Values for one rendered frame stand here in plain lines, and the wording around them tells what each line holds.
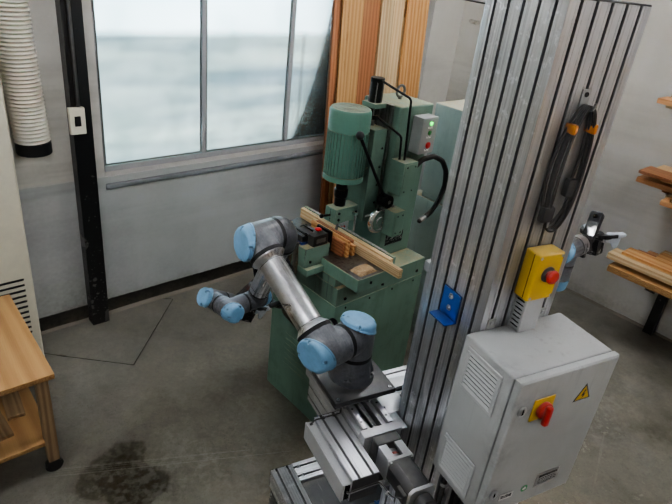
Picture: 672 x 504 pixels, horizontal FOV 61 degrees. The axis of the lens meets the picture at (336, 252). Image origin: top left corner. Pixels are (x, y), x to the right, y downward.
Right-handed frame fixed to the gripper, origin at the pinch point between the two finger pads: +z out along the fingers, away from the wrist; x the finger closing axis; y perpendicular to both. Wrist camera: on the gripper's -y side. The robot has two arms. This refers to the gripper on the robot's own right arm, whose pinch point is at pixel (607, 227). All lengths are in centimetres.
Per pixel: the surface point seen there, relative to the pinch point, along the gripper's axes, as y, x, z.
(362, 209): 6, -88, -46
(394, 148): -22, -80, -36
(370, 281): 28, -64, -63
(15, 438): 88, -137, -189
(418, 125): -31, -75, -27
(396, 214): 6, -75, -38
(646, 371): 123, -10, 127
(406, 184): -7, -74, -34
